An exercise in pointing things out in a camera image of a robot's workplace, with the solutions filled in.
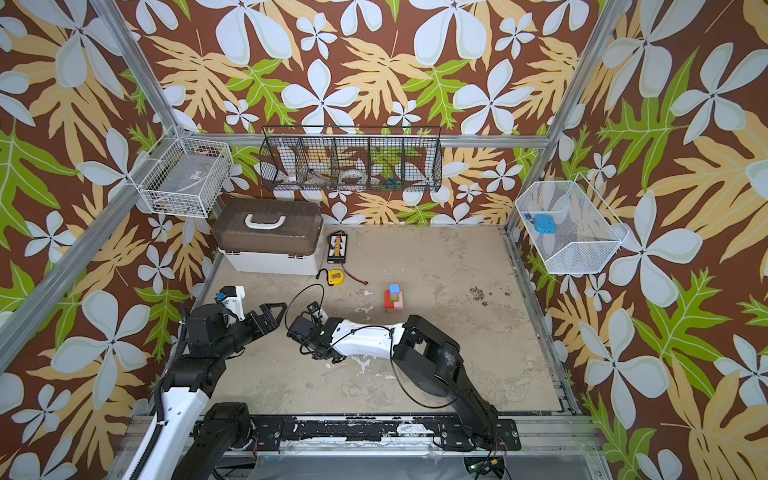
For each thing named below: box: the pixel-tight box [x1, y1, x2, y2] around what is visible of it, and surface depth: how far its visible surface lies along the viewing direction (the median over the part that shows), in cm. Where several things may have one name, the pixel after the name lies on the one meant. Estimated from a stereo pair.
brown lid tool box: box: [211, 197, 324, 275], surface depth 97 cm
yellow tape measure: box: [328, 270, 345, 286], surface depth 106 cm
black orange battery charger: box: [327, 230, 348, 264], surface depth 114 cm
